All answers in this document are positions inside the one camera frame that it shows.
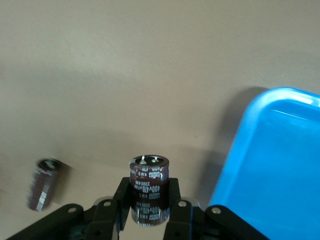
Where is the blue plastic tray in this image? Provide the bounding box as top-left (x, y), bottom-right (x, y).
top-left (208, 86), bottom-right (320, 240)

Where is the brown table mat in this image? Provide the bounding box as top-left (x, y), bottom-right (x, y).
top-left (0, 0), bottom-right (320, 240)

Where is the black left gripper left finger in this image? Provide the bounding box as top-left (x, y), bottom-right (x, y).
top-left (7, 176), bottom-right (133, 240)

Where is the short dark brown capacitor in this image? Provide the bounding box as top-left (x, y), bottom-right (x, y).
top-left (129, 154), bottom-right (171, 227)

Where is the long dark brown capacitor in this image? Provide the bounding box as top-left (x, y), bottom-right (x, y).
top-left (26, 157), bottom-right (62, 212)

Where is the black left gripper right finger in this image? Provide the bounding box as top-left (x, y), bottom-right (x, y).
top-left (163, 177), bottom-right (271, 240)

